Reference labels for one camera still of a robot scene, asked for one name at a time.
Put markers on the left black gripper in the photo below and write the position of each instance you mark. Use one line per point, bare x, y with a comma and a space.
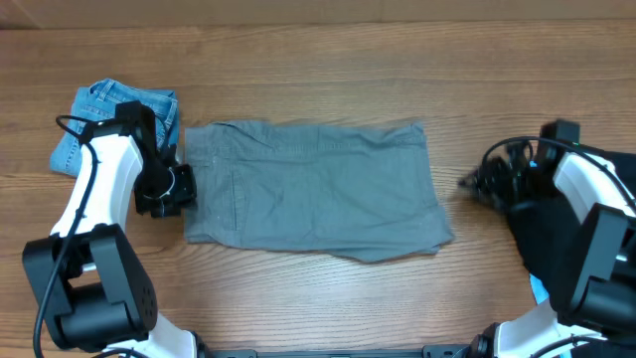
185, 196

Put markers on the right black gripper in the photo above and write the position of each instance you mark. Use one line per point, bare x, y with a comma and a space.
490, 180

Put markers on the grey shorts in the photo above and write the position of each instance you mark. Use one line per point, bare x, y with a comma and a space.
362, 193

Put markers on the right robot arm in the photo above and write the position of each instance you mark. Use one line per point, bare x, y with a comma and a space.
599, 323

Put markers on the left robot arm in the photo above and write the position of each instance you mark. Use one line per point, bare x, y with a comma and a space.
92, 290

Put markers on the black garment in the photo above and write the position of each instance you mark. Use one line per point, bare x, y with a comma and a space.
573, 236

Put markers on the folded blue jeans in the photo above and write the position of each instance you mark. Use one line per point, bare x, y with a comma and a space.
98, 102

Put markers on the light blue garment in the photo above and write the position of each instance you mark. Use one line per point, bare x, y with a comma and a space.
539, 292

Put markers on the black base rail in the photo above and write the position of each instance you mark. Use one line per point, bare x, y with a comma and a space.
428, 351

